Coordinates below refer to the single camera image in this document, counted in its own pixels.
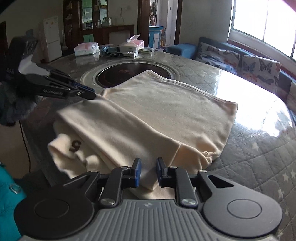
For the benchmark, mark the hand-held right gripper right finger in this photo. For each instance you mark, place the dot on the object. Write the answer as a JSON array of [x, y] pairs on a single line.
[[159, 170]]

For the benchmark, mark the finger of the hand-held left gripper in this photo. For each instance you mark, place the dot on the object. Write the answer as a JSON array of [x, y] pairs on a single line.
[[78, 94], [85, 88]]

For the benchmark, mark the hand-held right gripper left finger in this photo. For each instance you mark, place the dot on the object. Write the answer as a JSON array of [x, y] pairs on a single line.
[[138, 171]]

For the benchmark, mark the cream garment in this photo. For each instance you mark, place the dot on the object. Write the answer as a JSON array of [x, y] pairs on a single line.
[[150, 115]]

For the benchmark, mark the person's left forearm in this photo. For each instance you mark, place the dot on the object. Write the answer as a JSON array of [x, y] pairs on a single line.
[[13, 109]]

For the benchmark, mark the round table hot plate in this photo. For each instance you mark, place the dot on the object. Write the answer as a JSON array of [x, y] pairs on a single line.
[[115, 71]]

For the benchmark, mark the white pink tissue pack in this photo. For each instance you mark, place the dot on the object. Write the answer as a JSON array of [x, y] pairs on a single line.
[[86, 49]]

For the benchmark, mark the white refrigerator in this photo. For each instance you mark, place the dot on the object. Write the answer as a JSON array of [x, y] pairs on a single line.
[[52, 39]]

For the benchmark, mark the white device box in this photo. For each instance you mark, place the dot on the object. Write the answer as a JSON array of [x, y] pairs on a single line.
[[128, 49]]

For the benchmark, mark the dark wooden cabinet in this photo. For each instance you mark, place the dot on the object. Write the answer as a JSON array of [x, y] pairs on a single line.
[[115, 32]]

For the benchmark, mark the opened pink tissue pack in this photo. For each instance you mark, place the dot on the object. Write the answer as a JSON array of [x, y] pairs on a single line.
[[135, 42]]

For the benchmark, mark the light blue cabinet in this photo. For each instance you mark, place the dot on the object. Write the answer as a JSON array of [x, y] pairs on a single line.
[[155, 37]]

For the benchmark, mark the blue sofa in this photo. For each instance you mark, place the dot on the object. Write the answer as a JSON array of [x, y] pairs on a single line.
[[182, 48]]

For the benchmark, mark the small butterfly print pillow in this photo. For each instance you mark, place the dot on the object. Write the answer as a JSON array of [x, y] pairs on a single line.
[[219, 55]]

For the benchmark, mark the teal jacket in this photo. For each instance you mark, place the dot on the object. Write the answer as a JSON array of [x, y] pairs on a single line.
[[7, 204]]

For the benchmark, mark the large butterfly print pillow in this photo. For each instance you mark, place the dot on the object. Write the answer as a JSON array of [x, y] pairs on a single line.
[[259, 70]]

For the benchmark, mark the window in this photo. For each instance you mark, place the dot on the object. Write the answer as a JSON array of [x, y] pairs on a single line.
[[266, 20]]

